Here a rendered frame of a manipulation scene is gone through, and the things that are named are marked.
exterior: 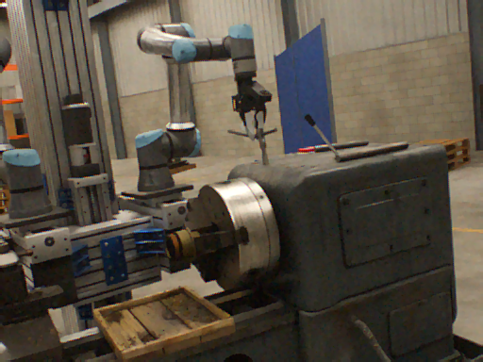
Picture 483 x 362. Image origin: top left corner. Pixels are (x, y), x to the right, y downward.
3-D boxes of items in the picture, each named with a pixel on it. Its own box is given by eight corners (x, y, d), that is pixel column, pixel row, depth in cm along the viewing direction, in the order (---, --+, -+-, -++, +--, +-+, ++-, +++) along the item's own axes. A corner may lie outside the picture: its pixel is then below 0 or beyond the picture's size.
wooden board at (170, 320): (187, 296, 172) (185, 284, 171) (236, 332, 139) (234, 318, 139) (94, 322, 159) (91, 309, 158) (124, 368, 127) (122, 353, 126)
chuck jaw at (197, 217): (219, 231, 159) (205, 198, 165) (223, 222, 155) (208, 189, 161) (184, 238, 155) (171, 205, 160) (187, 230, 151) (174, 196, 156)
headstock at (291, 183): (367, 238, 213) (358, 141, 207) (463, 263, 170) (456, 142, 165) (234, 275, 187) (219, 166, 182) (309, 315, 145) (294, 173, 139)
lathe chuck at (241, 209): (224, 265, 176) (215, 172, 169) (273, 298, 148) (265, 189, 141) (199, 271, 172) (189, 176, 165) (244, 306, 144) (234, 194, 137)
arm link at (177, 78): (158, 157, 224) (150, 23, 208) (191, 152, 232) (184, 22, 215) (171, 163, 214) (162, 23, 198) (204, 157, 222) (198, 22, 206)
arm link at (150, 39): (124, 23, 202) (181, 33, 163) (150, 22, 207) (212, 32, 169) (125, 54, 206) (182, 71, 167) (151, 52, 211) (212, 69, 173)
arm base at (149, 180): (131, 190, 219) (127, 166, 217) (164, 184, 227) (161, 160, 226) (147, 192, 206) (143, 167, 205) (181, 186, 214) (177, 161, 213)
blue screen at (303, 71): (268, 178, 1053) (254, 57, 1020) (308, 172, 1058) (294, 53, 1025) (309, 220, 646) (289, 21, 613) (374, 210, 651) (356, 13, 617)
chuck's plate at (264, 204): (234, 263, 177) (225, 170, 170) (284, 295, 150) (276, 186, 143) (224, 265, 176) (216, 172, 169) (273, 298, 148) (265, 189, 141)
